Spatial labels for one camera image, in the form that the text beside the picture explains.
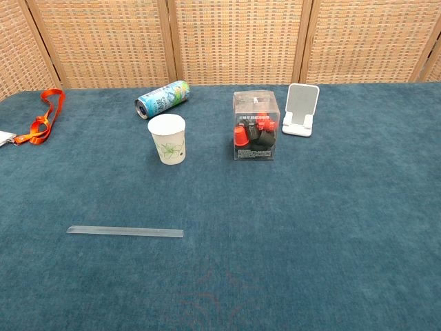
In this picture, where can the blue white drink can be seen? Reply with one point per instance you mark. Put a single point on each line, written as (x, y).
(162, 99)

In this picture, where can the clear box red black parts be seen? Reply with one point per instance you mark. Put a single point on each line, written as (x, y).
(255, 127)

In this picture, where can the white paper cup green flower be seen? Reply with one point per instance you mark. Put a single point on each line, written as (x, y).
(167, 141)

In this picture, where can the translucent plastic straw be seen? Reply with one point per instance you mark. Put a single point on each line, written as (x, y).
(124, 231)

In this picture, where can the blue velvet tablecloth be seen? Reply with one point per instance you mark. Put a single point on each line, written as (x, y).
(241, 213)

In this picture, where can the white badge card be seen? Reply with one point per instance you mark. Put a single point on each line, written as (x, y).
(4, 138)

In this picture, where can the white phone stand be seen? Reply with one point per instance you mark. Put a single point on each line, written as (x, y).
(300, 110)

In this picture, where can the woven bamboo folding screen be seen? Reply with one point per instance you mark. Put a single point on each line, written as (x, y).
(241, 38)

